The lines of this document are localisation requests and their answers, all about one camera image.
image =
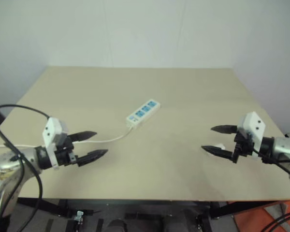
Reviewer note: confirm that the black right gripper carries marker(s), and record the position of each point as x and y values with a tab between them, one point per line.
244	146

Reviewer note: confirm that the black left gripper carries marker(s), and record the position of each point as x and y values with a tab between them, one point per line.
65	154

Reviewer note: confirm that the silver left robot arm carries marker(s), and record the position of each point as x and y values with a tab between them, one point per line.
4	166

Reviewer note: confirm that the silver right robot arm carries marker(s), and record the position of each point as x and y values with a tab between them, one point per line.
284	146

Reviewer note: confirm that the white plug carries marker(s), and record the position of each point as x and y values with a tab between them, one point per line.
219	146

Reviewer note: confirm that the white power strip blue sockets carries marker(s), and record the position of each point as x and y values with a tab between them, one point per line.
142	111

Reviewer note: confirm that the small metal clamp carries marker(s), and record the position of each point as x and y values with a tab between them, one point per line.
79	215

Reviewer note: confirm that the dark rounded shape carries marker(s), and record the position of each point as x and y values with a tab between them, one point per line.
116	226

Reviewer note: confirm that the orange object under table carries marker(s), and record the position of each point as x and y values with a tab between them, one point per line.
258	217

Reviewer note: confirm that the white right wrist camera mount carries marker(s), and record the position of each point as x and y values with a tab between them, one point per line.
255	123

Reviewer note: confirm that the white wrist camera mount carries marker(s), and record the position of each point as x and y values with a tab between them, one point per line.
50	128
255	123

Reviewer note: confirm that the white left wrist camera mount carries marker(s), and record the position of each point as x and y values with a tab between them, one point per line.
50	128

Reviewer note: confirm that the black table frame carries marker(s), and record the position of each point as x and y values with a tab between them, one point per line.
135	205

